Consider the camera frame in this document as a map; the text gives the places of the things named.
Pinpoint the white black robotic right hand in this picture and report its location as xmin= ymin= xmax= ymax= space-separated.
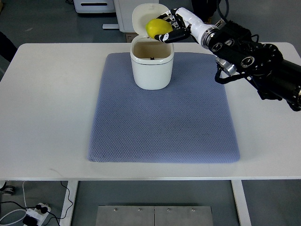
xmin=154 ymin=8 xmax=218 ymax=46

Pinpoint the yellow lemon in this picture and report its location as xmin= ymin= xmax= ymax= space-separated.
xmin=145 ymin=18 xmax=173 ymax=39

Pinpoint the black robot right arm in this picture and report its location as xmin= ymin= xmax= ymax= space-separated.
xmin=200 ymin=21 xmax=301 ymax=111

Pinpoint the white trash bin with lid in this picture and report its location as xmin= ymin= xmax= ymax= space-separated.
xmin=130 ymin=3 xmax=174 ymax=90

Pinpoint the white cabinet in background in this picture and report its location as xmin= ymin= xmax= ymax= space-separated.
xmin=102 ymin=0 xmax=158 ymax=32

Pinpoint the blue textured mat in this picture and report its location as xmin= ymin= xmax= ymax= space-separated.
xmin=87 ymin=53 xmax=240 ymax=163

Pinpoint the white appliance in background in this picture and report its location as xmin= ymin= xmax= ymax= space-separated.
xmin=73 ymin=0 xmax=115 ymax=14

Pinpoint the left white table leg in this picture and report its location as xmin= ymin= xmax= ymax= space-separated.
xmin=59 ymin=180 xmax=79 ymax=226

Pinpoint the white table leg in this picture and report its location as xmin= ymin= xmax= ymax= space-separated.
xmin=231 ymin=180 xmax=252 ymax=226
xmin=59 ymin=180 xmax=79 ymax=226

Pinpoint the right white table leg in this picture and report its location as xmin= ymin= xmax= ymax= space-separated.
xmin=231 ymin=180 xmax=252 ymax=226

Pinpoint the metal floor plate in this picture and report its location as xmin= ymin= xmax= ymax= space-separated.
xmin=96 ymin=206 xmax=213 ymax=226

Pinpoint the white power strip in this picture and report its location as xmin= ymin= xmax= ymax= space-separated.
xmin=23 ymin=203 xmax=51 ymax=226

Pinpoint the white cable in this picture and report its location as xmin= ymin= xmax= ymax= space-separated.
xmin=0 ymin=180 xmax=30 ymax=226

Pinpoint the black power cable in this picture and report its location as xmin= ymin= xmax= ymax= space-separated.
xmin=0 ymin=180 xmax=74 ymax=220

